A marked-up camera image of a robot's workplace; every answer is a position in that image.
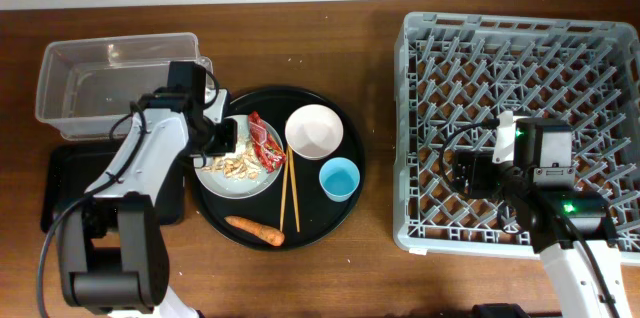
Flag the round black serving tray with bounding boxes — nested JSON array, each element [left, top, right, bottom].
[[192, 86, 366, 251]]

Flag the black rectangular tray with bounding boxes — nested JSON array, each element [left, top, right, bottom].
[[40, 139, 185, 233]]

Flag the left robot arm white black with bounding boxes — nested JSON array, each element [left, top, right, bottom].
[[40, 84, 236, 317]]

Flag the white pink bowl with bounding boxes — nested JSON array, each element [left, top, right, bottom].
[[285, 104, 344, 160]]

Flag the clear plastic waste bin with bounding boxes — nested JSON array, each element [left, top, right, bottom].
[[35, 32, 213, 141]]

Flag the grey dishwasher rack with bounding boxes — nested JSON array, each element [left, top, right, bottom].
[[392, 12, 639, 265]]

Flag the orange carrot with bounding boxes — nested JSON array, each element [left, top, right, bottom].
[[224, 216, 285, 247]]

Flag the grey plate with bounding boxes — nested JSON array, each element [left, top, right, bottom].
[[195, 115, 281, 199]]

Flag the light blue cup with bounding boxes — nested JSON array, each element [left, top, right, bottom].
[[319, 157, 361, 202]]

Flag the wooden chopstick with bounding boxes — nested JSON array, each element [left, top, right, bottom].
[[287, 146, 301, 233], [279, 146, 291, 232]]

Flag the left wooden chopstick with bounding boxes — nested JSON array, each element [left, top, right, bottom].
[[279, 146, 291, 232]]

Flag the food scraps on plate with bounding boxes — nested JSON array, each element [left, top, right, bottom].
[[202, 134, 263, 180]]

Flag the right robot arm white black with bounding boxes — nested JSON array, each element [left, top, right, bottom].
[[453, 151, 632, 317]]

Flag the black object bottom edge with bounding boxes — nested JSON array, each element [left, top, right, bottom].
[[471, 303, 530, 318]]

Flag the right wooden chopstick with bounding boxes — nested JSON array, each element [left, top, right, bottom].
[[287, 146, 301, 233]]

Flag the red snack wrapper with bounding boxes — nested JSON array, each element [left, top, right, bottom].
[[248, 111, 286, 173]]

